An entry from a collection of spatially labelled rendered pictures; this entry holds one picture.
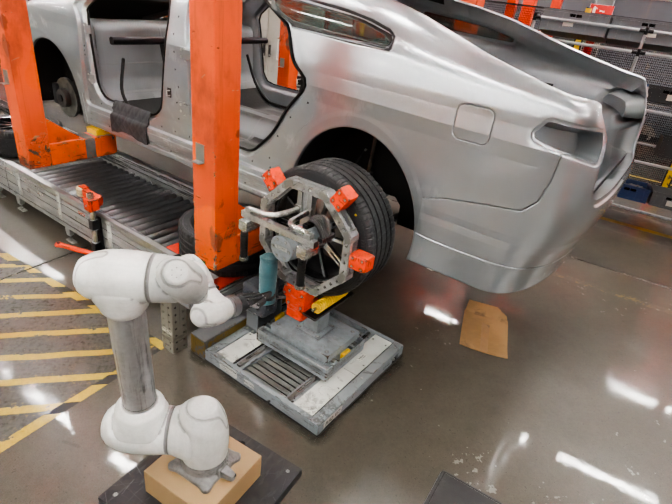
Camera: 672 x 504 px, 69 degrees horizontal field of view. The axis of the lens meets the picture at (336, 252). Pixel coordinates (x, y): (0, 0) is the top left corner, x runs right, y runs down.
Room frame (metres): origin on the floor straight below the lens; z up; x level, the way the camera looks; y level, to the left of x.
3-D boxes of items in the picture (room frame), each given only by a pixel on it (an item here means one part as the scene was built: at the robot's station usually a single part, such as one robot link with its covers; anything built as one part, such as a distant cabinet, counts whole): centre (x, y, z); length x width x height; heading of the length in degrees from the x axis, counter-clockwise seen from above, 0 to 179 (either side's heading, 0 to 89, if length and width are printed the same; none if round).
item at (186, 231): (2.87, 0.70, 0.39); 0.66 x 0.66 x 0.24
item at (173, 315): (2.18, 0.84, 0.21); 0.10 x 0.10 x 0.42; 57
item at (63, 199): (3.02, 1.68, 0.28); 2.47 x 0.09 x 0.22; 57
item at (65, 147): (3.64, 2.08, 0.69); 0.52 x 0.17 x 0.35; 147
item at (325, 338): (2.23, 0.06, 0.32); 0.40 x 0.30 x 0.28; 57
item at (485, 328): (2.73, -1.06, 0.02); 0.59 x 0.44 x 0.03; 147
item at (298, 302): (2.12, 0.13, 0.48); 0.16 x 0.12 x 0.17; 147
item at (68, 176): (3.35, 1.47, 0.14); 2.47 x 0.85 x 0.27; 57
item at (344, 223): (2.08, 0.15, 0.85); 0.54 x 0.07 x 0.54; 57
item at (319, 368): (2.24, 0.08, 0.13); 0.50 x 0.36 x 0.10; 57
